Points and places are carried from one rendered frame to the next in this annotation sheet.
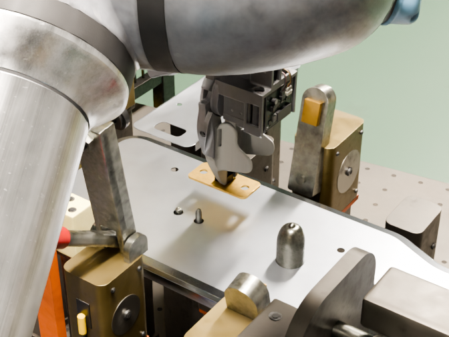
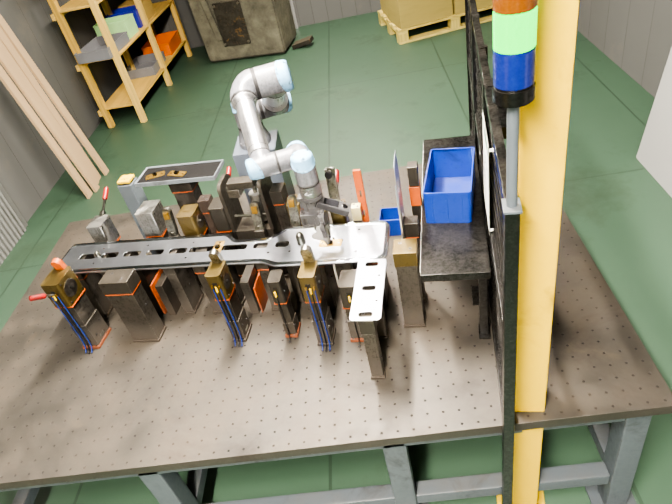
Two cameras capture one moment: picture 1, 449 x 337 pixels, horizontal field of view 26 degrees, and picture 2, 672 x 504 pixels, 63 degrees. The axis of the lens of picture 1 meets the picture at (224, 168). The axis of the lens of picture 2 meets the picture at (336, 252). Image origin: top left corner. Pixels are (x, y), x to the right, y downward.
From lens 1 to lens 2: 2.57 m
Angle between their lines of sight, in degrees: 106
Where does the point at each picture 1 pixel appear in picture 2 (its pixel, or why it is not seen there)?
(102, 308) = not seen: hidden behind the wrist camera
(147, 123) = (381, 262)
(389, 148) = not seen: outside the picture
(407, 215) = (276, 274)
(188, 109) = (373, 274)
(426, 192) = (313, 434)
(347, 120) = (303, 274)
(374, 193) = (338, 419)
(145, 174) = (362, 245)
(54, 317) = not seen: hidden behind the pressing
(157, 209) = (348, 238)
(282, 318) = (276, 189)
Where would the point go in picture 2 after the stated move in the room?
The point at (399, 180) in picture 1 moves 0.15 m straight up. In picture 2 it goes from (330, 436) to (321, 408)
